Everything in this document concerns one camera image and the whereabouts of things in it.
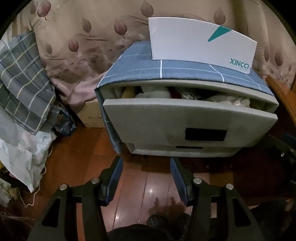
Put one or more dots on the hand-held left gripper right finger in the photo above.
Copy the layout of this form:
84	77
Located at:
179	183

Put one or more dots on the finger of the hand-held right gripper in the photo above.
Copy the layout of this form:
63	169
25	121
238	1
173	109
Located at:
284	149

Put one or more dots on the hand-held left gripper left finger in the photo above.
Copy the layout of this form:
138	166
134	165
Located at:
114	183

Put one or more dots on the pile of clothes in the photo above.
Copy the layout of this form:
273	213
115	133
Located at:
157	91

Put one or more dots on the white box with teal mark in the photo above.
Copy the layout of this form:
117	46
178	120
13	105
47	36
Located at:
185	39

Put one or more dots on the person's dark slipper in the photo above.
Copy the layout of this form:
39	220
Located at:
157	220

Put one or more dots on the brown wooden furniture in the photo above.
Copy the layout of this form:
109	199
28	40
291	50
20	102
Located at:
286	97

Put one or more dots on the cardboard box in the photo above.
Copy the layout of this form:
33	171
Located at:
92	113

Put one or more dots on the dark blue packet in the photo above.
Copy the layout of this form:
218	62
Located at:
66	125

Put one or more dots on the white plastic bag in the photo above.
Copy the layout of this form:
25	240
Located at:
18	150

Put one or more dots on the blue checked cloth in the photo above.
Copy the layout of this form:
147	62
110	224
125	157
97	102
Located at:
138	62

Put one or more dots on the grey plaid quilt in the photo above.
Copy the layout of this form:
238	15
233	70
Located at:
20	76

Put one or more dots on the leaf print bedsheet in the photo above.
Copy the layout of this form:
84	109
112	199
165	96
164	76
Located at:
81	34

